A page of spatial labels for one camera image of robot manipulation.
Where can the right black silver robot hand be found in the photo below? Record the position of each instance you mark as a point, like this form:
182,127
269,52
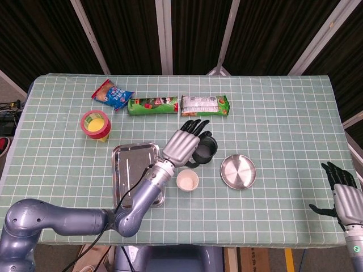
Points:
350,204

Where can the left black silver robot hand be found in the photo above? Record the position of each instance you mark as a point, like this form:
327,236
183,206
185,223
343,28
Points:
180,146

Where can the black mug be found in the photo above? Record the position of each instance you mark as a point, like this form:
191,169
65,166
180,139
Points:
207,150

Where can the white paper cup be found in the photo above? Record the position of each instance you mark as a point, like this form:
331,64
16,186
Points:
187,181

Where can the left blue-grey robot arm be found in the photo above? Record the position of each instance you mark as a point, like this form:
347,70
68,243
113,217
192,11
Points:
71,221

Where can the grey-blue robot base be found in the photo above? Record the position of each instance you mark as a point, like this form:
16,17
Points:
170,259

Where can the green white cookie package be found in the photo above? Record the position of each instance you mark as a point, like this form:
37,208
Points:
204,105

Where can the green snack tube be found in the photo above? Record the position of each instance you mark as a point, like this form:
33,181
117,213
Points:
153,106

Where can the rectangular steel tray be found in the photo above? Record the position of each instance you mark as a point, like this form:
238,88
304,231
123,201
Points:
127,170

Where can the round steel plate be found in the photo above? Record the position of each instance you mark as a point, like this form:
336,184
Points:
238,171

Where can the red tape roll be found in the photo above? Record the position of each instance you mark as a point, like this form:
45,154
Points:
105,131

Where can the blue red snack bag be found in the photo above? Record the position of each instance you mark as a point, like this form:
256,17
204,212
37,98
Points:
113,95

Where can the yellow box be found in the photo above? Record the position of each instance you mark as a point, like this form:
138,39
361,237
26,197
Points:
95,126

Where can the green checked tablecloth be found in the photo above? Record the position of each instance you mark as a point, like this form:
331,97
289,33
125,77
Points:
269,127

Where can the brown cardboard box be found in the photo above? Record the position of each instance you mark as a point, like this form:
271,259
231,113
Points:
252,260
93,255

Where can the black pleated curtain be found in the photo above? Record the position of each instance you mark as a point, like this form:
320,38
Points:
127,34

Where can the red white shoe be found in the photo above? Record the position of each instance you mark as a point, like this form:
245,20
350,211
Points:
3,146

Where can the white frame post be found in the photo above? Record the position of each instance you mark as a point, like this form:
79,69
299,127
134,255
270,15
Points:
12,82
227,39
320,37
90,37
165,37
354,119

